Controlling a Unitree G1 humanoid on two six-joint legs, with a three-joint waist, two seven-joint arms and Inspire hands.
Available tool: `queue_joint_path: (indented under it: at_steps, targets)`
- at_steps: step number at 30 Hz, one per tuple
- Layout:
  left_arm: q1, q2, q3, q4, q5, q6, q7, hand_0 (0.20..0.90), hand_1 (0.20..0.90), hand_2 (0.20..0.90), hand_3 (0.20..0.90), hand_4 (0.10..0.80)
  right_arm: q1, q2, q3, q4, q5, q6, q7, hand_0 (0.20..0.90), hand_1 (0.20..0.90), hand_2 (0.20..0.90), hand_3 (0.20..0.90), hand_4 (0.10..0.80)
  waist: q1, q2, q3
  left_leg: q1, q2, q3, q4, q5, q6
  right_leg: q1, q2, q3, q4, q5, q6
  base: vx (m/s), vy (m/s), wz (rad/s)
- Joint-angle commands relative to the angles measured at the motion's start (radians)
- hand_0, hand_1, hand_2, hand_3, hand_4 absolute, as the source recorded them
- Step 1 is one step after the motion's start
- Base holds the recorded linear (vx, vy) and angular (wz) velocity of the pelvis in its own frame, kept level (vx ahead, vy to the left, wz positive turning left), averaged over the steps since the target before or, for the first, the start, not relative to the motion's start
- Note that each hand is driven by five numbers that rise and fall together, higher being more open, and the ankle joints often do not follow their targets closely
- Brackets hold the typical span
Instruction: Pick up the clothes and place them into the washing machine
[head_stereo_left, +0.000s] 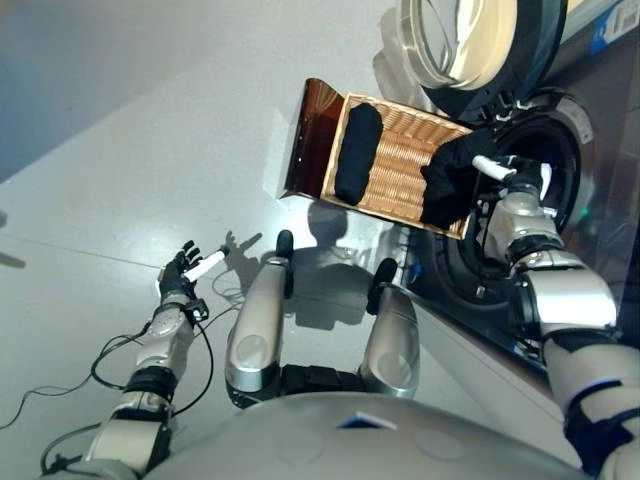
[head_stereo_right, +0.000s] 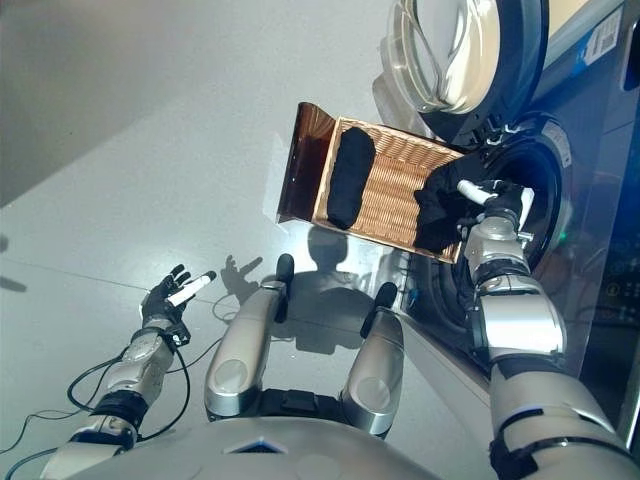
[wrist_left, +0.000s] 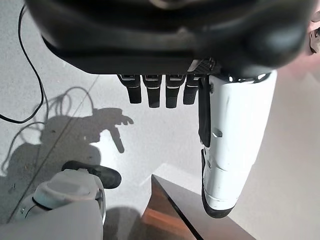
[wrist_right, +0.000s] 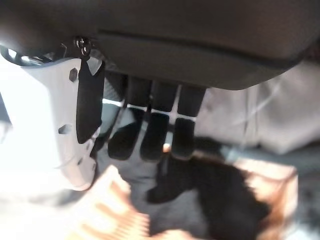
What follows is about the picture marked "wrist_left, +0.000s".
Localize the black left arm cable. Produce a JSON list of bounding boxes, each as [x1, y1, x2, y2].
[[0, 4, 50, 124]]

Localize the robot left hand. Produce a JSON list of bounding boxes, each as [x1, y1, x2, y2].
[[24, 0, 313, 219]]

